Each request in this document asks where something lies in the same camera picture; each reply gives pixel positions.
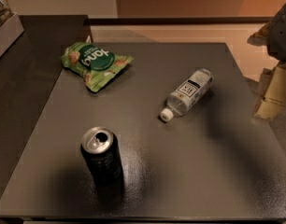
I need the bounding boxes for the black aluminium drink can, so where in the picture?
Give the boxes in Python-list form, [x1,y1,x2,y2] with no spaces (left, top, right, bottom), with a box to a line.
[80,127,122,185]

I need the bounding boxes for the clear blue plastic water bottle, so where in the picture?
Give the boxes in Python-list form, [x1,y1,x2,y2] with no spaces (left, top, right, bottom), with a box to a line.
[160,68,214,122]

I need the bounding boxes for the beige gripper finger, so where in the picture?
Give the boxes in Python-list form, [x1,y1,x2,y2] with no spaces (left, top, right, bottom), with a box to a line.
[247,22,271,46]
[254,63,286,119]

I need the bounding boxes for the green snack chip bag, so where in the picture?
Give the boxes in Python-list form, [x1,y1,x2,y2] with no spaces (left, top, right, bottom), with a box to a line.
[61,42,134,92]

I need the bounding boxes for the grey box with snacks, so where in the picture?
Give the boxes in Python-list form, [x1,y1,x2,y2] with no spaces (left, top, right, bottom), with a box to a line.
[0,0,24,58]

